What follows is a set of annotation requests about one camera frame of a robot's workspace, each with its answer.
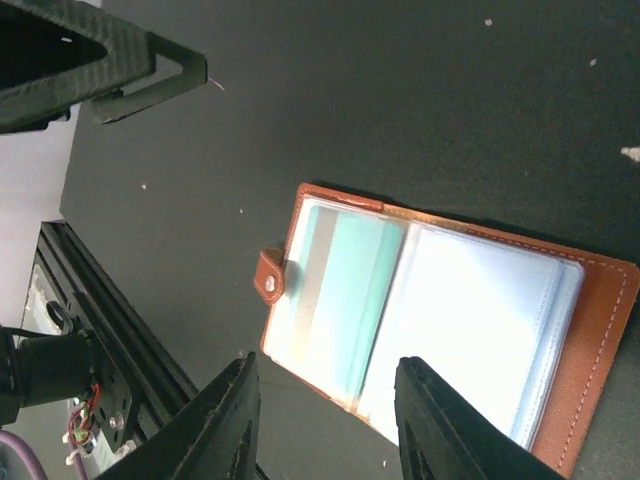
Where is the brown leather card holder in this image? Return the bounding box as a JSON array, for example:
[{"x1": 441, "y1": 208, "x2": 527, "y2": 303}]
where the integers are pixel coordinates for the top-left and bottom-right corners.
[{"x1": 254, "y1": 183, "x2": 639, "y2": 479}]

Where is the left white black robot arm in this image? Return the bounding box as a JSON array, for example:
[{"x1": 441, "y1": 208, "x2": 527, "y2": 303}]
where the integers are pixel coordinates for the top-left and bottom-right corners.
[{"x1": 1, "y1": 1, "x2": 207, "y2": 426}]

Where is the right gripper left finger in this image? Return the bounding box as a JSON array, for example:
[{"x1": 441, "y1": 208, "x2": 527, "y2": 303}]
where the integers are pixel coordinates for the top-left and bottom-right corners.
[{"x1": 99, "y1": 352, "x2": 261, "y2": 480}]

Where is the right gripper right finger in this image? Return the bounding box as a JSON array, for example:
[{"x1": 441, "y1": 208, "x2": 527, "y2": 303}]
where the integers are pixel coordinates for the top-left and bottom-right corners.
[{"x1": 395, "y1": 357, "x2": 561, "y2": 480}]

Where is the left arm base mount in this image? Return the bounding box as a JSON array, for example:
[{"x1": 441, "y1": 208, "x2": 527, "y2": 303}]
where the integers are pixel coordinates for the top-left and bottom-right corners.
[{"x1": 34, "y1": 222, "x2": 198, "y2": 450}]

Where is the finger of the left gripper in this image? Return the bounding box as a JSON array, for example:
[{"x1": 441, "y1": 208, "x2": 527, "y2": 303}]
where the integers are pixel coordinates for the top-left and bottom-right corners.
[
  {"x1": 1, "y1": 1, "x2": 155, "y2": 134},
  {"x1": 91, "y1": 34, "x2": 208, "y2": 124}
]

